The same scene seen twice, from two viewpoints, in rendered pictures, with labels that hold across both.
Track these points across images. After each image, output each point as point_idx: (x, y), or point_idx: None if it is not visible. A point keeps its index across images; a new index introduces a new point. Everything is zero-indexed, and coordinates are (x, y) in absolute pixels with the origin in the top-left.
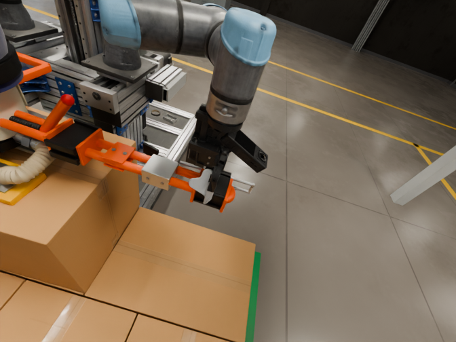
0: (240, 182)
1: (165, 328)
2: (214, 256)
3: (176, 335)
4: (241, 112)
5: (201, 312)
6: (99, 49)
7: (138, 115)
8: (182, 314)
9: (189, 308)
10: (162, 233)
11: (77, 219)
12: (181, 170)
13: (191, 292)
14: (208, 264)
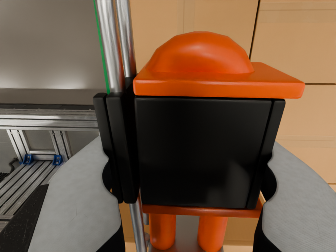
0: (117, 25)
1: (258, 46)
2: (157, 7)
3: (265, 30)
4: None
5: (237, 3)
6: None
7: (0, 218)
8: (242, 31)
9: (235, 23)
10: None
11: (235, 230)
12: (169, 238)
13: (215, 28)
14: (172, 13)
